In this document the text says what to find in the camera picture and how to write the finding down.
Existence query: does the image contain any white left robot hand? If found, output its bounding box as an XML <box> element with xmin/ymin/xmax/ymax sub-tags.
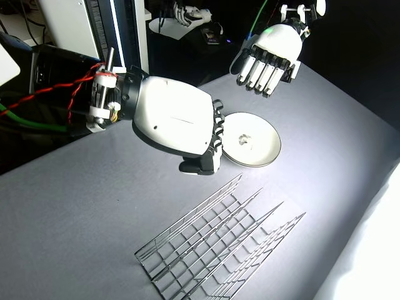
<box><xmin>230</xmin><ymin>24</ymin><xmax>303</xmax><ymax>98</ymax></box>

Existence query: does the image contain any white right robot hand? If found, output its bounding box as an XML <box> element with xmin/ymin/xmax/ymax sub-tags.
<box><xmin>131</xmin><ymin>74</ymin><xmax>226</xmax><ymax>175</ymax></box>

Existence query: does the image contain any white round plate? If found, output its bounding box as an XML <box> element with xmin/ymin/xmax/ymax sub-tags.
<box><xmin>222</xmin><ymin>146</ymin><xmax>281</xmax><ymax>169</ymax></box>
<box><xmin>221</xmin><ymin>112</ymin><xmax>282</xmax><ymax>166</ymax></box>

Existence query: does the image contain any dark phone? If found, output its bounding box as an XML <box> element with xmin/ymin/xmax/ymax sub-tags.
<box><xmin>201</xmin><ymin>26</ymin><xmax>224</xmax><ymax>46</ymax></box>

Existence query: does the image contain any spare white robot hand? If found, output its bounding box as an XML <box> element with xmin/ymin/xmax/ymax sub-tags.
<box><xmin>172</xmin><ymin>1</ymin><xmax>214</xmax><ymax>28</ymax></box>

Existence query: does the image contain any white paper sheet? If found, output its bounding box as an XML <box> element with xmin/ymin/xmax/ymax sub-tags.
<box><xmin>147</xmin><ymin>17</ymin><xmax>204</xmax><ymax>41</ymax></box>

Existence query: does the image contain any white robot lift column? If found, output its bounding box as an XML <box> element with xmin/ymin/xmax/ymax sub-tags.
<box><xmin>37</xmin><ymin>0</ymin><xmax>150</xmax><ymax>83</ymax></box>

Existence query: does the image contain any green cable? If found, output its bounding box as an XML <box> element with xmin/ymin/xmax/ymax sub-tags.
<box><xmin>246</xmin><ymin>0</ymin><xmax>270</xmax><ymax>40</ymax></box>

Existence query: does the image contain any silver wire dish rack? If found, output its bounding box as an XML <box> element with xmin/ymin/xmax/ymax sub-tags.
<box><xmin>134</xmin><ymin>173</ymin><xmax>307</xmax><ymax>300</ymax></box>

